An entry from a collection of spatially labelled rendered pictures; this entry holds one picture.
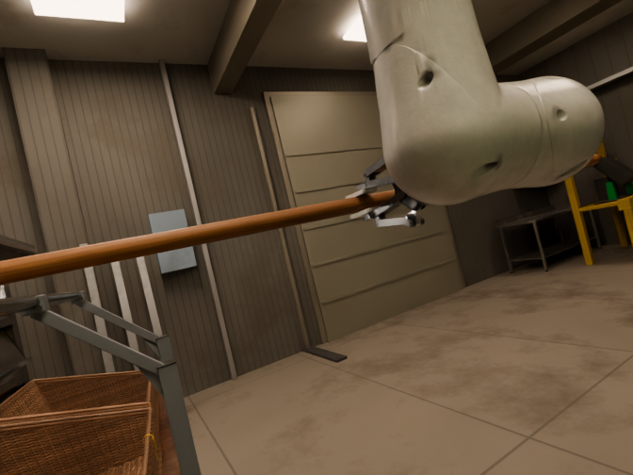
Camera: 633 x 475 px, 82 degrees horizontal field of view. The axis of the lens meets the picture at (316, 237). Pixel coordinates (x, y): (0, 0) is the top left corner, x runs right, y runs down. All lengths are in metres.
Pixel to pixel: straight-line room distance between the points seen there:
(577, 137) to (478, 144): 0.12
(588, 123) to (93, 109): 4.13
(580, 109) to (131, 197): 3.84
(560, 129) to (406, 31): 0.16
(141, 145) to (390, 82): 3.90
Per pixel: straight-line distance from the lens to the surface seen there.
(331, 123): 4.94
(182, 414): 0.98
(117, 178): 4.06
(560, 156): 0.40
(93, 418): 1.49
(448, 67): 0.32
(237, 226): 0.59
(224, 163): 4.24
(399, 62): 0.33
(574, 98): 0.42
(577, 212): 6.23
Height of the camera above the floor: 1.14
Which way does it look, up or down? 1 degrees up
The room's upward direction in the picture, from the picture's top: 13 degrees counter-clockwise
